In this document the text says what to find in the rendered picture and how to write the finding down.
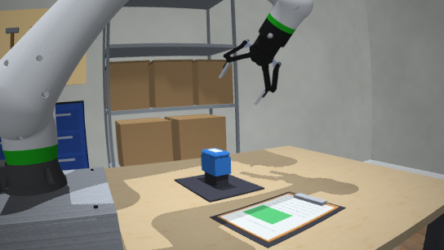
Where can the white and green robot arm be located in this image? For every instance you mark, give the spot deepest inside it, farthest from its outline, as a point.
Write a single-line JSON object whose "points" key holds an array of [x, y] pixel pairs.
{"points": [[35, 71]]}

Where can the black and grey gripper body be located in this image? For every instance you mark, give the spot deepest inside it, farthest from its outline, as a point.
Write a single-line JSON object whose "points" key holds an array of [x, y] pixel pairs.
{"points": [[268, 51]]}

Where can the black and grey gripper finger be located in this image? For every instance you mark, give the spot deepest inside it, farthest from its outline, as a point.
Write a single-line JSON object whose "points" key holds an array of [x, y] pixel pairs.
{"points": [[229, 59], [267, 82]]}

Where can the blue self-inking stamp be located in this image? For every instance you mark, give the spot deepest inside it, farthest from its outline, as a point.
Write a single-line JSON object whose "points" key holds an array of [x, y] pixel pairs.
{"points": [[217, 166]]}

